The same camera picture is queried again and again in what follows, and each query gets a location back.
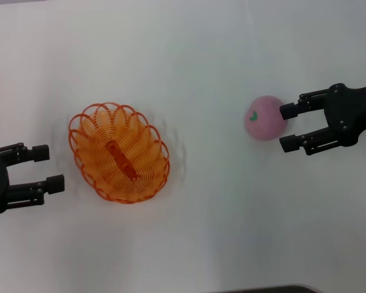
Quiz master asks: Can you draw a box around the pink toy peach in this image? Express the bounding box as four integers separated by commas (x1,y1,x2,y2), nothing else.
243,95,290,142

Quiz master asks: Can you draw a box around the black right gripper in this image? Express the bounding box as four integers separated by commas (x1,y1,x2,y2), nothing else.
279,82,366,157

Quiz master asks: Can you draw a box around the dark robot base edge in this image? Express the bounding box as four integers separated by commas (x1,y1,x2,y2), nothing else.
228,284,318,293

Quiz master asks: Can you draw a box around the orange wire basket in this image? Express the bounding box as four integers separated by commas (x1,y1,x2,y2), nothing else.
68,102,171,204

